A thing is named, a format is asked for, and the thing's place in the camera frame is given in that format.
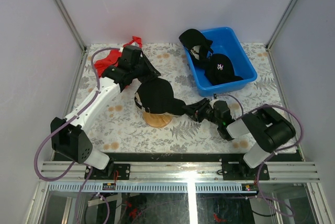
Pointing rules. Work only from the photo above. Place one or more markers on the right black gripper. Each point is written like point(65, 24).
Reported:
point(196, 110)

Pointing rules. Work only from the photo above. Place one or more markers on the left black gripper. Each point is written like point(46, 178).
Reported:
point(152, 73)

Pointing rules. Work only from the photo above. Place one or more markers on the black cap gold logo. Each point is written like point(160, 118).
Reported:
point(157, 97)

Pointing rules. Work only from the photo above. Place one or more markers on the black cap pink logo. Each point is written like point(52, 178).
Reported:
point(220, 70)

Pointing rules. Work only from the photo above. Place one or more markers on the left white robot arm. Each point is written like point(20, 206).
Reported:
point(69, 135)

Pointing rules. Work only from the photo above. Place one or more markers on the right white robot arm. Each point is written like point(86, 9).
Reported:
point(269, 128)

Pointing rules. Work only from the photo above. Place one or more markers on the wooden hat stand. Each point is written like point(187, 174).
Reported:
point(156, 120)

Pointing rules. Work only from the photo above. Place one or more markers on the red cloth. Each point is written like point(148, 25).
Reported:
point(114, 55)

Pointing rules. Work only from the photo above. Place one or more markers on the blue plastic bin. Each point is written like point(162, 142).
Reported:
point(224, 42)

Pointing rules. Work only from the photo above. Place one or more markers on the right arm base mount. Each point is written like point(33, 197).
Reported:
point(237, 171)

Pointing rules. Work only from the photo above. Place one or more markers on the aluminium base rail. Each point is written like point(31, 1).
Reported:
point(277, 172)

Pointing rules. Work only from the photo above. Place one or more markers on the left aluminium frame post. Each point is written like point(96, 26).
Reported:
point(70, 24)

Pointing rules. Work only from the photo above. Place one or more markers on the aluminium frame post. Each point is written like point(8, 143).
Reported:
point(286, 14)
point(70, 24)

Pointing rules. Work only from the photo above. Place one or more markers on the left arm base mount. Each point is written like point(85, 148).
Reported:
point(113, 171)

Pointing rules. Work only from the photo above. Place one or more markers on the right aluminium frame post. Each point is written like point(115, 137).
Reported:
point(286, 14)

